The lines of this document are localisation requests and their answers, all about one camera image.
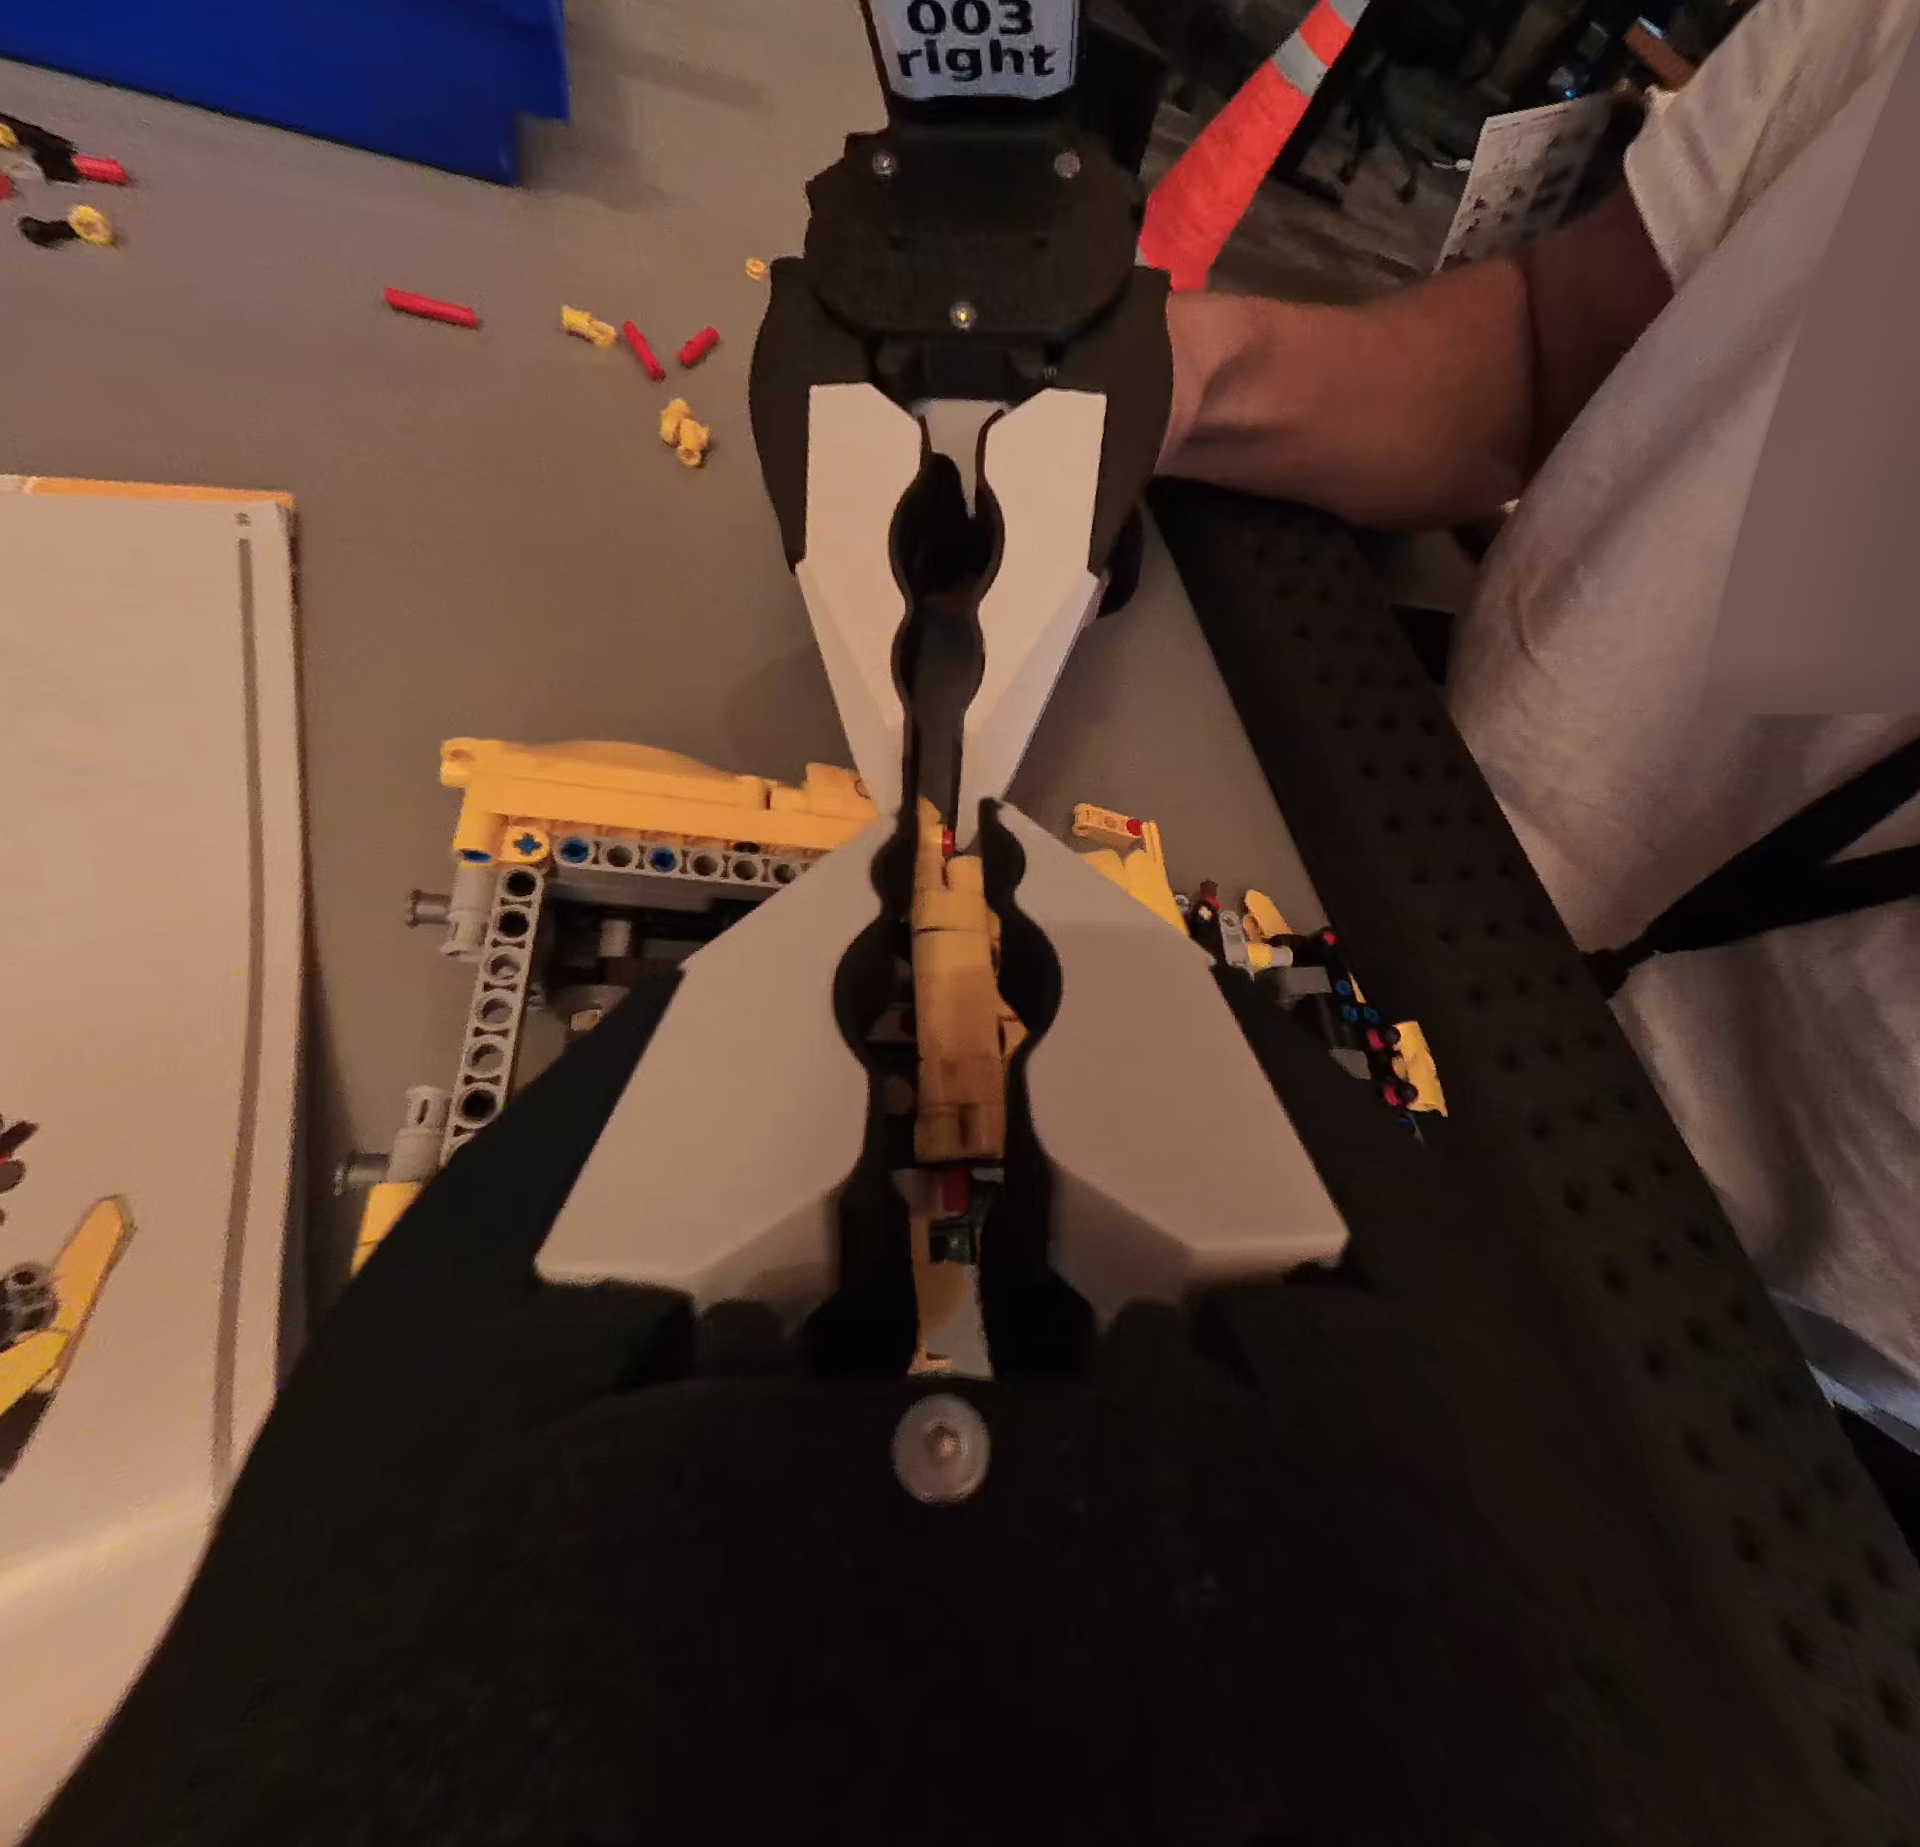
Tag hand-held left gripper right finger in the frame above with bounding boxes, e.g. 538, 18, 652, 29
981, 800, 1350, 1346

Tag white printed sheet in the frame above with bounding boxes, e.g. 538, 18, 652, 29
1432, 89, 1624, 276

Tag person's white shirt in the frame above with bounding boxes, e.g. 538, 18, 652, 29
1446, 0, 1920, 1430

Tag black perforated mat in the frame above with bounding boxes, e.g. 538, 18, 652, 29
1154, 480, 1920, 1847

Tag orange traffic cone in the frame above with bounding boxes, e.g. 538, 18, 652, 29
1135, 0, 1419, 292

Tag grey desk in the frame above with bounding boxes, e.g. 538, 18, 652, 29
0, 0, 1335, 1279

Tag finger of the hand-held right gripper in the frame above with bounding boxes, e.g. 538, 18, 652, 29
958, 385, 1114, 831
794, 383, 931, 820

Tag person's right forearm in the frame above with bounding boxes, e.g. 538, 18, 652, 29
1161, 198, 1673, 531

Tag scattered small brick pieces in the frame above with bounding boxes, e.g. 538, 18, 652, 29
0, 114, 770, 469

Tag yellow toy brick car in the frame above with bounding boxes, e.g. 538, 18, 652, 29
336, 736, 1451, 1382

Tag blue storage bin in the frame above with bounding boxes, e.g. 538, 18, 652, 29
0, 0, 572, 184

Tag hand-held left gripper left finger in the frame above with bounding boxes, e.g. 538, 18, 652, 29
535, 810, 920, 1346

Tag open instruction booklet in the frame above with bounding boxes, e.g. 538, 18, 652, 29
0, 474, 310, 1833

